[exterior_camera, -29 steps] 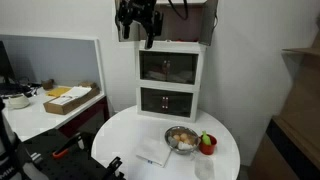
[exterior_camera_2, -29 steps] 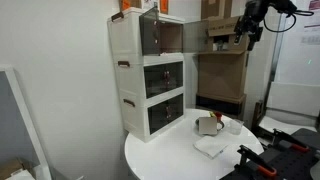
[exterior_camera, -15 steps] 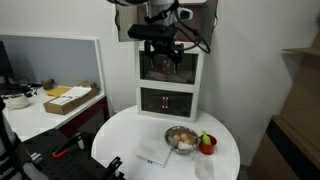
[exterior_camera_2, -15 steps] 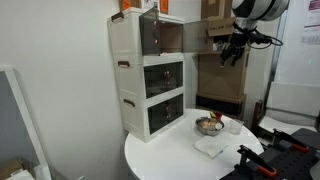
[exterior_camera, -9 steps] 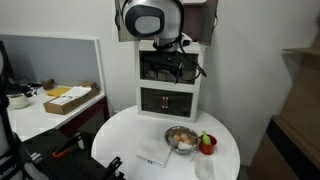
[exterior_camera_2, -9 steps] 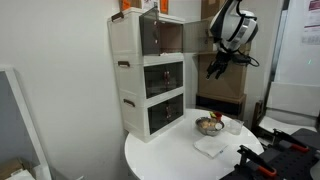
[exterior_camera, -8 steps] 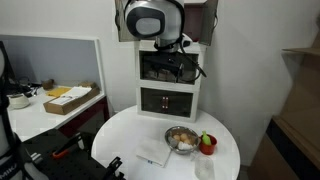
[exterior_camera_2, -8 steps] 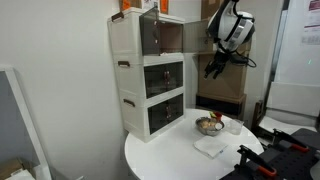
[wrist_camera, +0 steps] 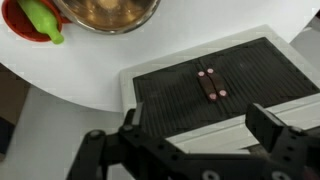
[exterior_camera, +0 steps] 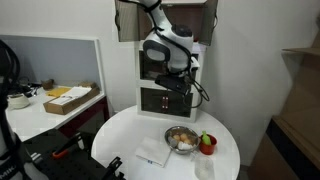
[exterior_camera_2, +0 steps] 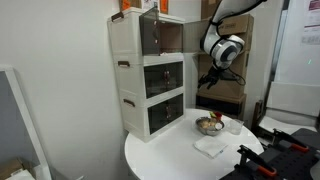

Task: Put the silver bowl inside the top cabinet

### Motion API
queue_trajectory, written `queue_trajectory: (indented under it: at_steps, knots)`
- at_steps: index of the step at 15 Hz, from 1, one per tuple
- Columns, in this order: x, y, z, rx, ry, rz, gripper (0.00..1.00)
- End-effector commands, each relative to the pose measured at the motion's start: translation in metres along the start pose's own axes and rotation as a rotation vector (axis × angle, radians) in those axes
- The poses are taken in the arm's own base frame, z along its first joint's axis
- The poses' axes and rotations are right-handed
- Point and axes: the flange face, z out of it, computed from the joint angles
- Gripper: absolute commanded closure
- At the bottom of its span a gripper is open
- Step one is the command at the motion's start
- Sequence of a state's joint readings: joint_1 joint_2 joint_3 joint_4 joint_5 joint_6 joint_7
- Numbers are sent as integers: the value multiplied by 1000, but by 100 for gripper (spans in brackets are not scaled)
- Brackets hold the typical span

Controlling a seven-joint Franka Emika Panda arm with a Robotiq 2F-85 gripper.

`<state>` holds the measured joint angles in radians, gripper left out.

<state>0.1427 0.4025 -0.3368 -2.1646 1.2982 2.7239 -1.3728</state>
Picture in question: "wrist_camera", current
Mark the silver metal bowl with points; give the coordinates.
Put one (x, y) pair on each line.
(106, 13)

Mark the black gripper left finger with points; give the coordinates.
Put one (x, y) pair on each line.
(133, 140)

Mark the red plastic cup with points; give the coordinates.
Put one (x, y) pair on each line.
(16, 23)

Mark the green plastic toy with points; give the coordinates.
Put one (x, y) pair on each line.
(41, 18)

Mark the white cabinet unit dark doors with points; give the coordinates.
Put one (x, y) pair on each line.
(226, 141)
(166, 96)

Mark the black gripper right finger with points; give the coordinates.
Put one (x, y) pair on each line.
(283, 146)

